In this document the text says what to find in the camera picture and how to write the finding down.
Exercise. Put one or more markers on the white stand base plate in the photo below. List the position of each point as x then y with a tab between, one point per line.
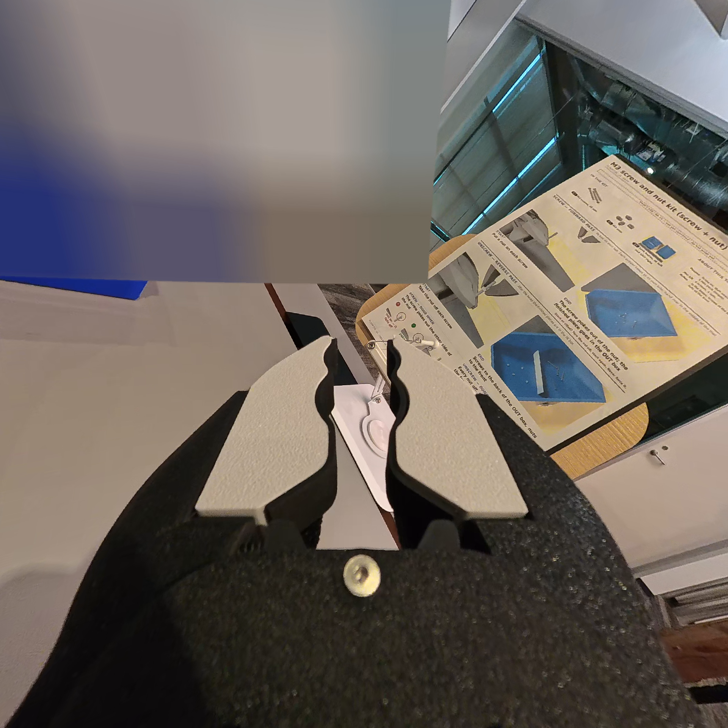
364	449

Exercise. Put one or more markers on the black table inlay panel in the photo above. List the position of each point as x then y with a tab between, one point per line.
310	330

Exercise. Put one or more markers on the glass partition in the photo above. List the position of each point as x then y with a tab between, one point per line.
500	142

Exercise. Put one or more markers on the printed instruction sheet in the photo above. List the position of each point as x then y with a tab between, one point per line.
569	284

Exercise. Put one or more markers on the silver ventilation duct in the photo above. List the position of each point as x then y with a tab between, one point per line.
654	142

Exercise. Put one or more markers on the brown wooden table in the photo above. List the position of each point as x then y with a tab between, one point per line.
699	648

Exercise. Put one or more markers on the instruction sheet on stand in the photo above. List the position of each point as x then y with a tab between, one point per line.
603	449

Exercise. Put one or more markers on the blue plastic bin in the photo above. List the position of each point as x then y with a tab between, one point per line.
85	290

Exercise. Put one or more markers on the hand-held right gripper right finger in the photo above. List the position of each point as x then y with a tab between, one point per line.
455	449

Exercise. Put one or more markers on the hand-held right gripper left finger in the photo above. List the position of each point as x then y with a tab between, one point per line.
273	443

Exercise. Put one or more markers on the white low cabinet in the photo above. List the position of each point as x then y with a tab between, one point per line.
654	512

